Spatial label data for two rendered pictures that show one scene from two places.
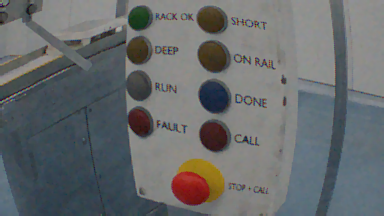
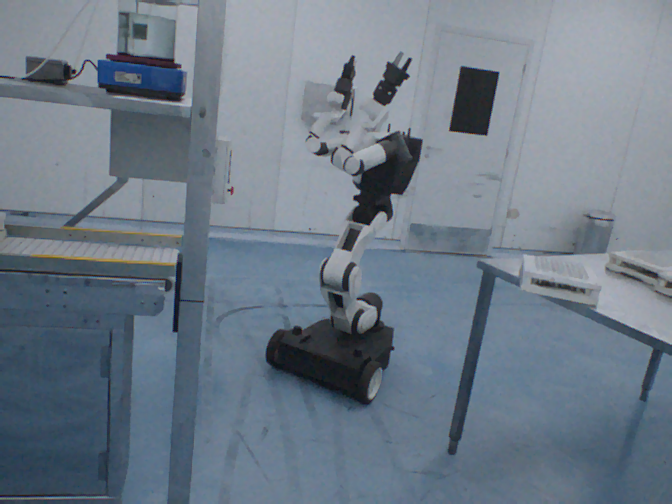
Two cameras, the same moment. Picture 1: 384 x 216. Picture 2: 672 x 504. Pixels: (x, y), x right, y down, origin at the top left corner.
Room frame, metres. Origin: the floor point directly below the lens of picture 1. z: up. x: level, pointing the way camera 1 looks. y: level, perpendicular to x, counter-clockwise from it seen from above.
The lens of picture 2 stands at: (1.74, 2.06, 1.43)
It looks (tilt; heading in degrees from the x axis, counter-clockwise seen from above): 15 degrees down; 227
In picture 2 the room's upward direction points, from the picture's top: 8 degrees clockwise
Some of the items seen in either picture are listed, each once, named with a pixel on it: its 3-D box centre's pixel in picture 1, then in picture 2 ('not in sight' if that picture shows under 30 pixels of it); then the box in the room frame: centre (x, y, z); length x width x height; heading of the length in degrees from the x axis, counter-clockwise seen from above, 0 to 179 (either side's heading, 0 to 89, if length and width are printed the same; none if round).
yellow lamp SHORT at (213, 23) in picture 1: (210, 19); not in sight; (0.44, -0.02, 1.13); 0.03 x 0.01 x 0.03; 60
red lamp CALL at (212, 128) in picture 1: (213, 136); not in sight; (0.44, -0.02, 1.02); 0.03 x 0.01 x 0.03; 60
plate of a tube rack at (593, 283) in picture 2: not in sight; (559, 271); (-0.16, 1.19, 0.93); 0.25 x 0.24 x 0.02; 32
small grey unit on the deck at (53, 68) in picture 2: not in sight; (51, 70); (1.27, 0.44, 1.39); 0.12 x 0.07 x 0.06; 150
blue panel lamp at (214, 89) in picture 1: (213, 96); not in sight; (0.44, -0.02, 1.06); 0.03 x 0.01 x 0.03; 60
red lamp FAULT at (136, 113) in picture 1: (139, 122); not in sight; (0.48, 0.05, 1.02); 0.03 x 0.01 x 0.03; 60
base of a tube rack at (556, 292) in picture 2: not in sight; (556, 284); (-0.16, 1.19, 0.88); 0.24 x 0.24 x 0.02; 32
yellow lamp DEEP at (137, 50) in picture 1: (137, 50); not in sight; (0.48, 0.05, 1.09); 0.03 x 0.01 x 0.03; 60
